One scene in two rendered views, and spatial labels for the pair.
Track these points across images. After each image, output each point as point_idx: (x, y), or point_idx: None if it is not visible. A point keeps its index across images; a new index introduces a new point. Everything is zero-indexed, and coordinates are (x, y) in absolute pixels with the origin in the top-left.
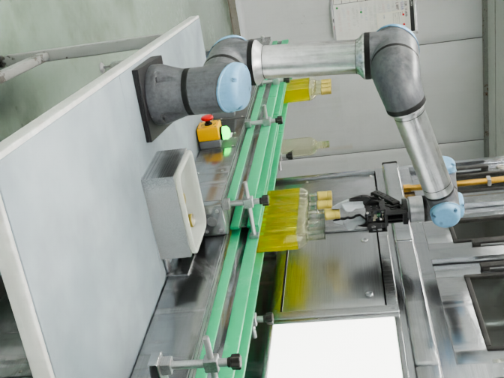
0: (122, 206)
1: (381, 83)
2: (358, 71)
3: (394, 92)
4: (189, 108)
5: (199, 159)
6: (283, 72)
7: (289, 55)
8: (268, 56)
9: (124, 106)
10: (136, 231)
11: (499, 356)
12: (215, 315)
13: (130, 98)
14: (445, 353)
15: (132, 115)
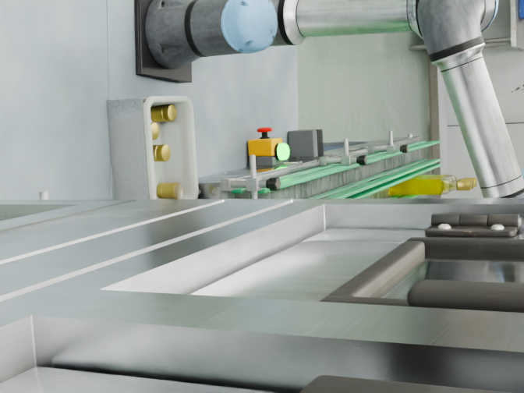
0: (54, 96)
1: (422, 15)
2: (410, 23)
3: (436, 23)
4: (191, 39)
5: (238, 169)
6: (320, 22)
7: (329, 1)
8: (306, 2)
9: (104, 6)
10: (72, 143)
11: None
12: None
13: (120, 8)
14: None
15: (116, 26)
